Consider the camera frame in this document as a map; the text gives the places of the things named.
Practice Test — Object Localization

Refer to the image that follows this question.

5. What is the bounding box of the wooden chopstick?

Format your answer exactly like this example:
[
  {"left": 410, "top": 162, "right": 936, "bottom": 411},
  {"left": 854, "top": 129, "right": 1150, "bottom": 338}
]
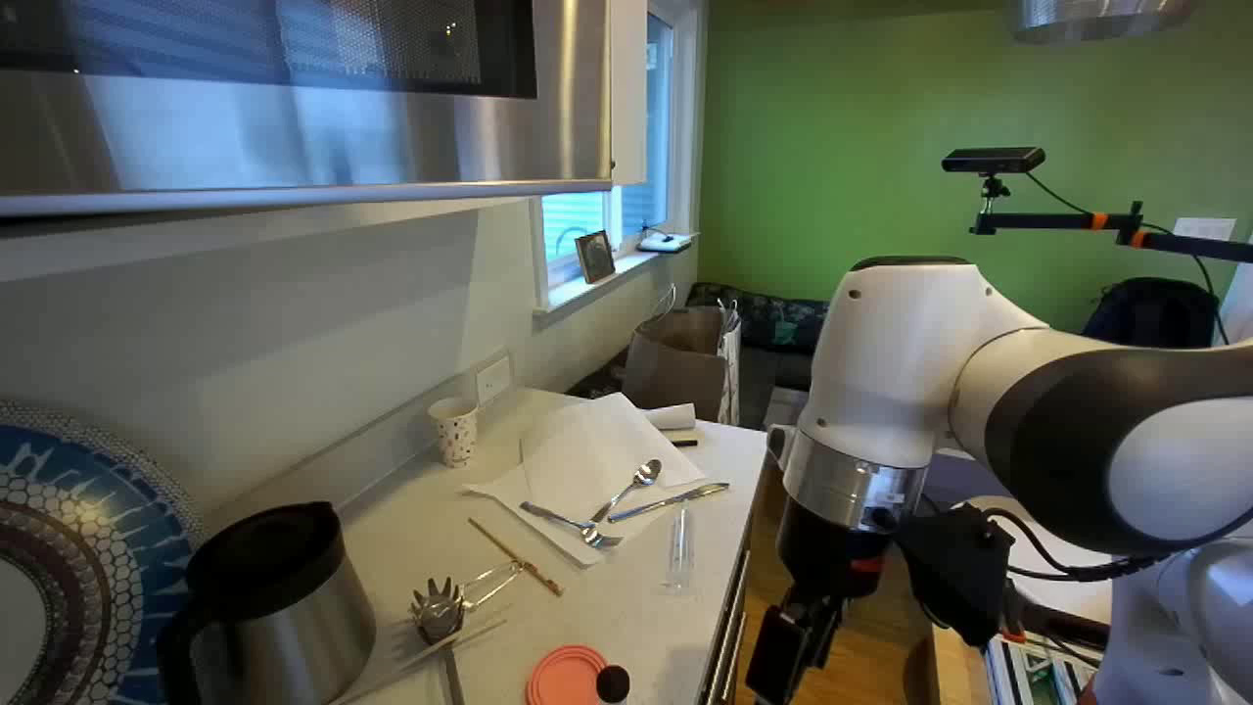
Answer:
[{"left": 465, "top": 512, "right": 568, "bottom": 603}]

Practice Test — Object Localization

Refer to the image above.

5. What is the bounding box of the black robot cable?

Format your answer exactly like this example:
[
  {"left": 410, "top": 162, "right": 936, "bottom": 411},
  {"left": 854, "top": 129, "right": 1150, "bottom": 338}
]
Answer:
[{"left": 975, "top": 503, "right": 1253, "bottom": 586}]

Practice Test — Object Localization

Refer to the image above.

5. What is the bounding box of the white wall switch plate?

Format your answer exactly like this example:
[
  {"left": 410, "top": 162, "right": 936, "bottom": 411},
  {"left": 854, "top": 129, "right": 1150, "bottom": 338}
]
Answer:
[{"left": 1171, "top": 215, "right": 1239, "bottom": 248}]

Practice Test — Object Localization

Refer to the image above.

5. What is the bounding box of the metal table knife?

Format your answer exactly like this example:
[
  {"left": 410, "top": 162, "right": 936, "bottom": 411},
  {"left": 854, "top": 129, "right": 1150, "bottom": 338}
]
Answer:
[{"left": 603, "top": 479, "right": 735, "bottom": 530}]

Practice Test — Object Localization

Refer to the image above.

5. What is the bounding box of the white wall outlet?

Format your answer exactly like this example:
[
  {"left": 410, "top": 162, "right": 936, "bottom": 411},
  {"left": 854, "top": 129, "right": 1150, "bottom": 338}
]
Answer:
[{"left": 472, "top": 351, "right": 516, "bottom": 409}]

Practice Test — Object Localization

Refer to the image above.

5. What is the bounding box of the black backpack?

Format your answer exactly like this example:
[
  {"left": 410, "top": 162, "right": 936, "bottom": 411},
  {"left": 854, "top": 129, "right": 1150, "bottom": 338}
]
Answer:
[{"left": 1082, "top": 273, "right": 1226, "bottom": 351}]

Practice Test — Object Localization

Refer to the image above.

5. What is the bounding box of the pink round lid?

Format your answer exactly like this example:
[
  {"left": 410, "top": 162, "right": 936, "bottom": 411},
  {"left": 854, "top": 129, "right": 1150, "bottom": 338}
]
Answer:
[{"left": 521, "top": 642, "right": 615, "bottom": 705}]

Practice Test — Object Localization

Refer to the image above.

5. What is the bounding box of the small bottle with black cap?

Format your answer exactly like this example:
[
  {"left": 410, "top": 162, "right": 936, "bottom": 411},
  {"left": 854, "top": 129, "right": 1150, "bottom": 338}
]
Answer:
[{"left": 590, "top": 662, "right": 633, "bottom": 705}]

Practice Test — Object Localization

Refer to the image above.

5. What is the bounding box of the blue patterned decorative plate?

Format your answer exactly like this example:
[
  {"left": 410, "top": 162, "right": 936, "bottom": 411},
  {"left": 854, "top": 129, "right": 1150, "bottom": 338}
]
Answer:
[{"left": 0, "top": 411, "right": 201, "bottom": 705}]

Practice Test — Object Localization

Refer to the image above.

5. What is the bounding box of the black boom with orange clamps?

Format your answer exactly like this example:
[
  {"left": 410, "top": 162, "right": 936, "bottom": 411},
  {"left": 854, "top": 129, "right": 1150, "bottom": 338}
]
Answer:
[{"left": 969, "top": 171, "right": 1253, "bottom": 265}]

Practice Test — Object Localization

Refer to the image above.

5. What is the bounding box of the metal spoon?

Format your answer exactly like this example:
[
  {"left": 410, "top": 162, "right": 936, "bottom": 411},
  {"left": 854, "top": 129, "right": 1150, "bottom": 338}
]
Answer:
[{"left": 588, "top": 453, "right": 667, "bottom": 526}]

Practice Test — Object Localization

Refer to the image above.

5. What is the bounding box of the dark patterned sofa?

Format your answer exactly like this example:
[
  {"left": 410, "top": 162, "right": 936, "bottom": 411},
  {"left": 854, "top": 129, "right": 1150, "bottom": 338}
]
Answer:
[{"left": 687, "top": 277, "right": 831, "bottom": 360}]

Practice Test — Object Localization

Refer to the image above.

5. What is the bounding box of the white framed window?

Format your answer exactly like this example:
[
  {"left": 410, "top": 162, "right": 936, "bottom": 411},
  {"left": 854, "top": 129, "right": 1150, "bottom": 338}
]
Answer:
[{"left": 528, "top": 0, "right": 712, "bottom": 318}]

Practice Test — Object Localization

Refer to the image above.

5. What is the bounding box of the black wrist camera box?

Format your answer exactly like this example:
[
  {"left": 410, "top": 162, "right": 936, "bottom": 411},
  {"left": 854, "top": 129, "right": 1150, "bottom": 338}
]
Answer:
[{"left": 897, "top": 504, "right": 1020, "bottom": 654}]

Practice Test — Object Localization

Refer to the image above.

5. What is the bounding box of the metal cup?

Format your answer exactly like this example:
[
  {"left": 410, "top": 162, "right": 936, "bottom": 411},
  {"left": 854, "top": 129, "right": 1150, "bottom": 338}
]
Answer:
[{"left": 154, "top": 503, "right": 385, "bottom": 705}]

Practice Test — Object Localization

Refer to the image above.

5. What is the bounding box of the metal fork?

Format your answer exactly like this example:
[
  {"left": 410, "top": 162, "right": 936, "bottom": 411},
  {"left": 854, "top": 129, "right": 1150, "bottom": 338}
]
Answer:
[{"left": 516, "top": 496, "right": 627, "bottom": 557}]

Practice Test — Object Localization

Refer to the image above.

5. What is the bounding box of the brown paper bag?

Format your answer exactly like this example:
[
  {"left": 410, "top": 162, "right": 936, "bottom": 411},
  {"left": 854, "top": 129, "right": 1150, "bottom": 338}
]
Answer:
[{"left": 619, "top": 307, "right": 746, "bottom": 424}]

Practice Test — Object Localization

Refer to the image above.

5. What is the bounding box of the small flat windowsill object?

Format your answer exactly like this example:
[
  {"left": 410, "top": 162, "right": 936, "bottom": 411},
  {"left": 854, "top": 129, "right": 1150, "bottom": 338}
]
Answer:
[{"left": 633, "top": 227, "right": 697, "bottom": 260}]

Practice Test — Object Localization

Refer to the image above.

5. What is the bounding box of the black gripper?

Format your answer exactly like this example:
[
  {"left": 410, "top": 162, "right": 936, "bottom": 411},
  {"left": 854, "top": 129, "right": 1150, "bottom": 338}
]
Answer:
[{"left": 746, "top": 503, "right": 897, "bottom": 705}]

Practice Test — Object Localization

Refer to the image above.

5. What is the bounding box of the white upper cabinet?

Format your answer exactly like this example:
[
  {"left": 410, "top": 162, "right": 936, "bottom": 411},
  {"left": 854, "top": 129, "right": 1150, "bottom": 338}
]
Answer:
[{"left": 598, "top": 0, "right": 656, "bottom": 188}]

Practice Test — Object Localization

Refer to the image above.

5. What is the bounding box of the white dotted paper cup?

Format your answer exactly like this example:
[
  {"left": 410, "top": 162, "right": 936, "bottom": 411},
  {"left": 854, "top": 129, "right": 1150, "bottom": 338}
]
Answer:
[{"left": 426, "top": 397, "right": 483, "bottom": 469}]

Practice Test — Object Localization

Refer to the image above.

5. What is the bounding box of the clear plastic tube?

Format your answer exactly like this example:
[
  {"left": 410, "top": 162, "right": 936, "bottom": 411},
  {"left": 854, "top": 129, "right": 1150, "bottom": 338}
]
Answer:
[{"left": 661, "top": 504, "right": 697, "bottom": 595}]

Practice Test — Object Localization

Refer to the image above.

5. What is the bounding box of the small dark picture frame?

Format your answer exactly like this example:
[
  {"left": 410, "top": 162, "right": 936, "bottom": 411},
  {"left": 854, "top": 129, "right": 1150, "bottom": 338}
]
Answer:
[{"left": 571, "top": 227, "right": 619, "bottom": 287}]

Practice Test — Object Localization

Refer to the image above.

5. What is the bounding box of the black bar camera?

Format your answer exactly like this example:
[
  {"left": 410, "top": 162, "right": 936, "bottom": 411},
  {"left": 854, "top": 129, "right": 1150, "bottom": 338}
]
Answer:
[{"left": 940, "top": 143, "right": 1050, "bottom": 181}]

